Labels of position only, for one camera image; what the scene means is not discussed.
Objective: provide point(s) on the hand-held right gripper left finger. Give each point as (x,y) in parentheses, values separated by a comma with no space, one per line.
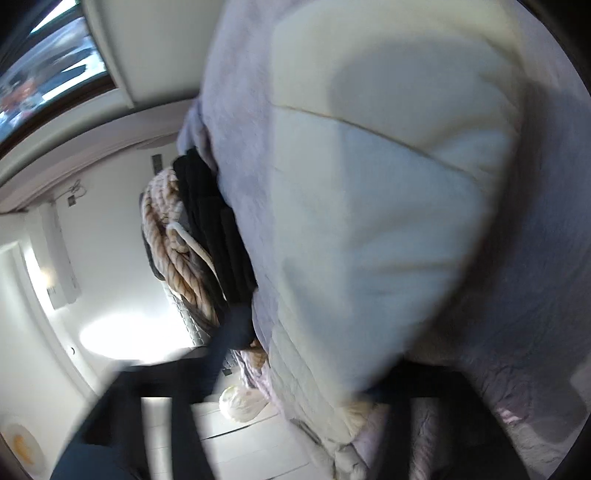
(238,331)

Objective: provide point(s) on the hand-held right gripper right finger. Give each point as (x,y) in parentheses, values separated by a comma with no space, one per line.
(406,384)

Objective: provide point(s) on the white puffy down jacket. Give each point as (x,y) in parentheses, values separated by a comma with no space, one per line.
(369,207)

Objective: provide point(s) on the black clothes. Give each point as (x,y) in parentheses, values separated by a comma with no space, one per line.
(207,221)

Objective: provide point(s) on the white quilted mattress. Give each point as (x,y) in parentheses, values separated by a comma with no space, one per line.
(187,314)

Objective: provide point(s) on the white plastic bag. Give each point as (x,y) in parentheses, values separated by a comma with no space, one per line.
(241,402)

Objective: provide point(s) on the beige chunky knit blanket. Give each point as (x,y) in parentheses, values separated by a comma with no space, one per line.
(161,221)

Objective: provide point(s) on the lavender bed blanket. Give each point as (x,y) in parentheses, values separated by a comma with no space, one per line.
(531,277)

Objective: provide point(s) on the round ceiling lamp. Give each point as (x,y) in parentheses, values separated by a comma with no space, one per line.
(22,445)

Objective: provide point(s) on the window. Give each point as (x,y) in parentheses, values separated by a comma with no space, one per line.
(51,60)

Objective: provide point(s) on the white wall air conditioner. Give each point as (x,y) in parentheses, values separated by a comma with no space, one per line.
(62,258)

